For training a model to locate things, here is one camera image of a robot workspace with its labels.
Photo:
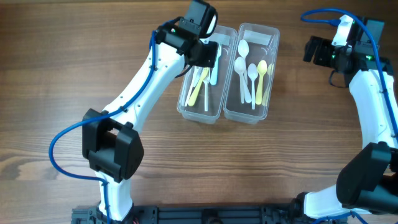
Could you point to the yellow plastic spoon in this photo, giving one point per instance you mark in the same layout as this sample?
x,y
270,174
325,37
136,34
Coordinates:
x,y
262,70

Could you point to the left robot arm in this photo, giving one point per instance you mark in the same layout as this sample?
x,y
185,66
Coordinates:
x,y
110,138

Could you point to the clear plastic container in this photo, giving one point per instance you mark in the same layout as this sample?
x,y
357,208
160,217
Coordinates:
x,y
263,42
227,37

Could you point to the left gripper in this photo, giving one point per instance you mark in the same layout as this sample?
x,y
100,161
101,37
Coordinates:
x,y
210,59

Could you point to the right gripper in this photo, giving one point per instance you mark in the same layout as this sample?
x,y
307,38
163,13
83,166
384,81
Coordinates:
x,y
324,45

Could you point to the white plastic fork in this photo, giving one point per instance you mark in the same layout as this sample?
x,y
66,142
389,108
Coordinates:
x,y
189,93
206,82
196,75

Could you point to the yellow plastic fork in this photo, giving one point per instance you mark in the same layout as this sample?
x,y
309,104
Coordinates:
x,y
195,92

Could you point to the white plastic spoon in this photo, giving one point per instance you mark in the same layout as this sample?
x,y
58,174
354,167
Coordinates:
x,y
239,68
253,74
243,50

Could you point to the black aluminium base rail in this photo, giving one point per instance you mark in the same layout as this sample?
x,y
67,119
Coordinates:
x,y
202,215

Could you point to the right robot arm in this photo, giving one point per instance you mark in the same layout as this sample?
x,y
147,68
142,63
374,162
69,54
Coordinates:
x,y
368,183

